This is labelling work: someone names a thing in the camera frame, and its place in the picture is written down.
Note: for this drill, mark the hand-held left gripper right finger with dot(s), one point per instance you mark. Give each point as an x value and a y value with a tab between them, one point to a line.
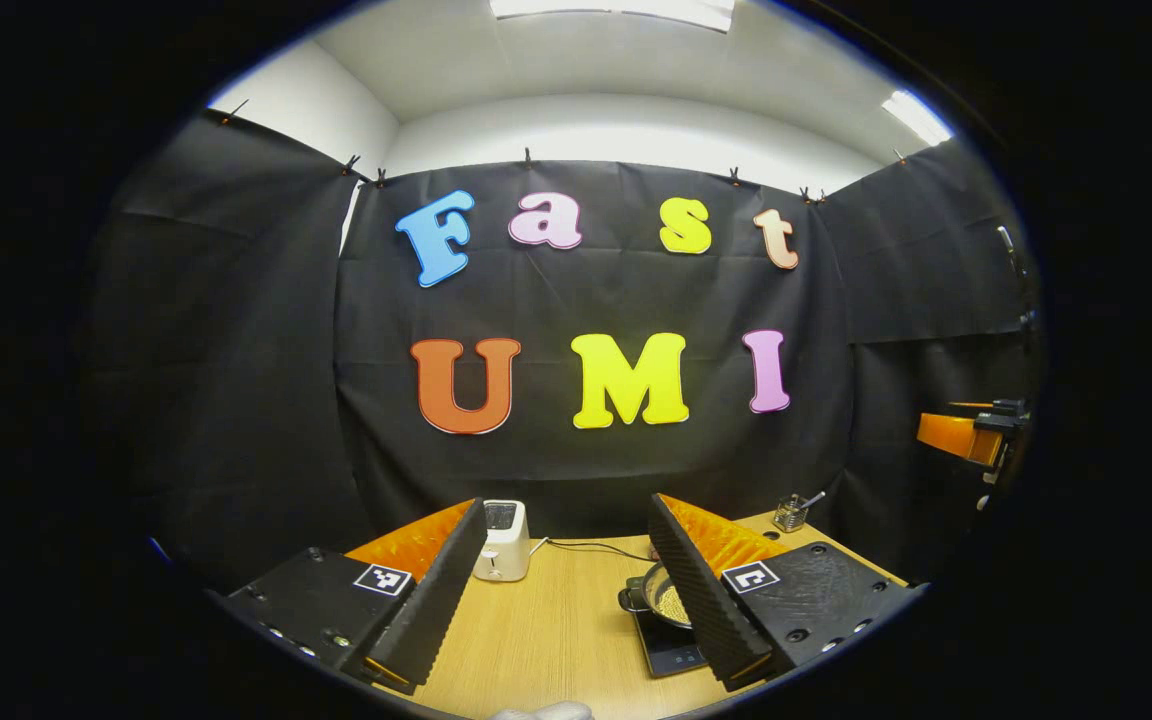
701	605

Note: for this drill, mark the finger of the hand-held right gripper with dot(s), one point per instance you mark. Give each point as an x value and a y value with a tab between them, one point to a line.
956	438
1001	415

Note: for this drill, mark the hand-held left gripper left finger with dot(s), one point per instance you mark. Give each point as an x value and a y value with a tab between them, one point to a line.
436	600

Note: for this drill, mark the heap of soybeans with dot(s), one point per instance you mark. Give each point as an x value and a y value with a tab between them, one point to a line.
674	603

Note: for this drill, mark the black induction cooktop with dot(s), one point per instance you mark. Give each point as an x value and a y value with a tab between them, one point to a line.
666	650

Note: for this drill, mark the white toaster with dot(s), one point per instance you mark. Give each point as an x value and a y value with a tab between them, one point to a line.
504	550

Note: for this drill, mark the ceiling light panel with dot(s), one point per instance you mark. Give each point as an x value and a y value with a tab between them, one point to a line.
616	10
918	118

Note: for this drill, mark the row of black cloth clips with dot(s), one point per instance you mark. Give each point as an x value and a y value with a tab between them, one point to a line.
527	158

